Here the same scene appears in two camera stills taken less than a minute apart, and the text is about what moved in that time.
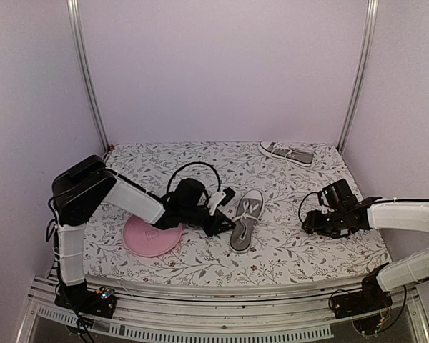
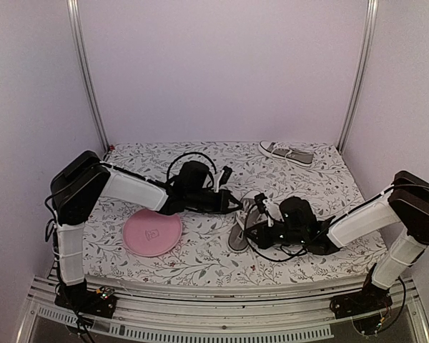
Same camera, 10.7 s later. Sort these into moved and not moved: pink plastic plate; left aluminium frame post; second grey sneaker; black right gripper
Moved: black right gripper
Not moved: pink plastic plate; left aluminium frame post; second grey sneaker
